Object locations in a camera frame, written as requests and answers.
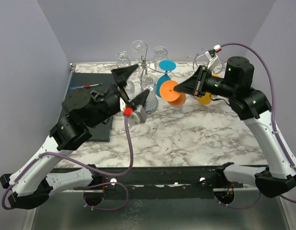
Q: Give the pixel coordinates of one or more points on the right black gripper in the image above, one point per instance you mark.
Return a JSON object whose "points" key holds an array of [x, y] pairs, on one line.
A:
{"points": [[189, 85]]}

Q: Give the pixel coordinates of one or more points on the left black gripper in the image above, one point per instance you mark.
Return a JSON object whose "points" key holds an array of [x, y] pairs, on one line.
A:
{"points": [[120, 76]]}

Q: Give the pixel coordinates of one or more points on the orange plastic wine glass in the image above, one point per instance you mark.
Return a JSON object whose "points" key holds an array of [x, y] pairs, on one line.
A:
{"points": [[174, 98]]}

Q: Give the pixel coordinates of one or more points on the yellow plastic wine glass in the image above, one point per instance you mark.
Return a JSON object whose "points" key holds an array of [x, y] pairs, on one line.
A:
{"points": [[205, 99]]}

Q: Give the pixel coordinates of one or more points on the chrome swirl wine glass rack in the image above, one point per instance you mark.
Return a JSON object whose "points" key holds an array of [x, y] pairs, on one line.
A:
{"points": [[147, 81]]}

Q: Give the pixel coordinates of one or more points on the blue plastic wine glass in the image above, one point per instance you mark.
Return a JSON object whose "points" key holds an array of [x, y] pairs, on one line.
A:
{"points": [[167, 66]]}

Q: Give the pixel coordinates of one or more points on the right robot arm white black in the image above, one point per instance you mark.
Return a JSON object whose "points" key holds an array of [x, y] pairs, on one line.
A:
{"points": [[254, 109]]}

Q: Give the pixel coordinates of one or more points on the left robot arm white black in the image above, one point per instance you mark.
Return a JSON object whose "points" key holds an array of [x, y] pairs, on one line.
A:
{"points": [[35, 182]]}

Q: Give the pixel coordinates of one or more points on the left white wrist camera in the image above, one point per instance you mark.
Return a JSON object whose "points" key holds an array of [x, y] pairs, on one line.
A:
{"points": [[135, 113]]}

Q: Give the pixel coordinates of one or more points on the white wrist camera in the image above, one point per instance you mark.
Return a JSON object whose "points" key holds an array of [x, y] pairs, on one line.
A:
{"points": [[135, 113], [213, 59]]}

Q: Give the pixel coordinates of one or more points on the chrome spiral wire rack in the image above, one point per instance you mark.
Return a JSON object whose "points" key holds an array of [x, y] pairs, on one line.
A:
{"points": [[200, 59]]}

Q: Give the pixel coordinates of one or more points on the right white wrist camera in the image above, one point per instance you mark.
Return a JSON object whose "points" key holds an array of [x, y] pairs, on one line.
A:
{"points": [[213, 59]]}

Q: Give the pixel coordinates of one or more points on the blue handled screwdriver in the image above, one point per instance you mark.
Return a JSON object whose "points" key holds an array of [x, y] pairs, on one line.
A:
{"points": [[84, 86]]}

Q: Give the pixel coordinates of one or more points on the aluminium mounting rail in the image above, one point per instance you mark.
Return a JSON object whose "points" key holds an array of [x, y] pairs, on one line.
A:
{"points": [[248, 187]]}

